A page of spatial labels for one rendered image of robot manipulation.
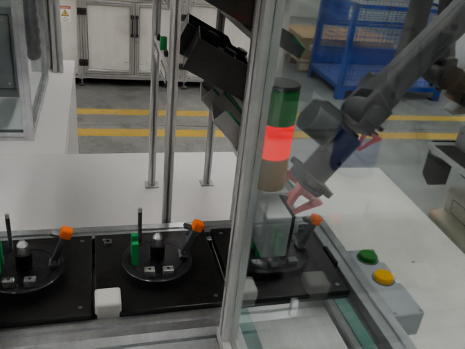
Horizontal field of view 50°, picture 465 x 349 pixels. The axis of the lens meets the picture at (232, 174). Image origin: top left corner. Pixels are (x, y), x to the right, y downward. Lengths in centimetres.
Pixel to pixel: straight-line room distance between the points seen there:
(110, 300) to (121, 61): 423
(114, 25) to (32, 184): 353
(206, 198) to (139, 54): 364
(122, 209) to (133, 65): 370
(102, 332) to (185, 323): 14
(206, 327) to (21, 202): 73
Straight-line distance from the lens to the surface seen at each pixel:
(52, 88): 232
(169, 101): 106
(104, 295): 93
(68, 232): 95
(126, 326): 93
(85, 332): 91
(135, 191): 149
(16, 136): 183
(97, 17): 494
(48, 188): 152
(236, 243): 76
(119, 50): 500
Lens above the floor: 161
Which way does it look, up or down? 27 degrees down
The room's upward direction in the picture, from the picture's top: 7 degrees clockwise
